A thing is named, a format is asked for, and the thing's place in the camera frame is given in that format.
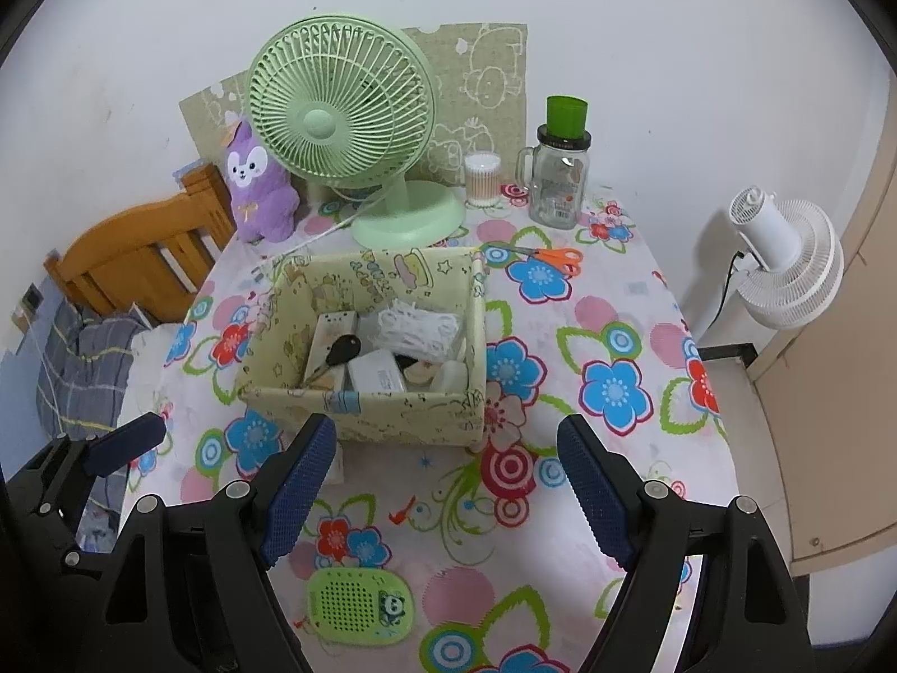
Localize white fan power cord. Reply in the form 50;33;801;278
258;183;388;262

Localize green panda case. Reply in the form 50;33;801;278
307;566;415;647

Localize green plastic cup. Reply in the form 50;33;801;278
546;94;589;140

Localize beige wooden door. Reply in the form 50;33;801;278
754;113;895;576

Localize floral tablecloth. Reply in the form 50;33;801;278
118;181;734;673

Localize white floor fan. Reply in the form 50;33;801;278
718;186;845;333

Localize cotton swab container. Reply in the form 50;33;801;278
464;150;502;207

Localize wooden bed headboard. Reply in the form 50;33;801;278
44;163;235;322

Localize patterned green board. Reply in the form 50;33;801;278
179;23;528;186

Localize patterned fabric storage box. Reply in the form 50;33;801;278
235;248;487;446

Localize purple plush bunny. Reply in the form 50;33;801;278
225;118;301;243

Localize bag of white items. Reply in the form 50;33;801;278
371;299;462;363

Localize tall white carton box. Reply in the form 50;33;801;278
303;311;357;392

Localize round cream compact mirror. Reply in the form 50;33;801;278
394;354;442;392

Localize black key fob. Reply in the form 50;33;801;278
303;334;362;386

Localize white power adapter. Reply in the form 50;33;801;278
346;348;406;394

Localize green desk fan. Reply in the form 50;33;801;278
246;14;465;249

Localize white round pad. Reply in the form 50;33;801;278
429;360;468;395

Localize grey plaid bedding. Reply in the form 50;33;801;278
35;301;147;553

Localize orange handled scissors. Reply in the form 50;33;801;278
487;242;584;278

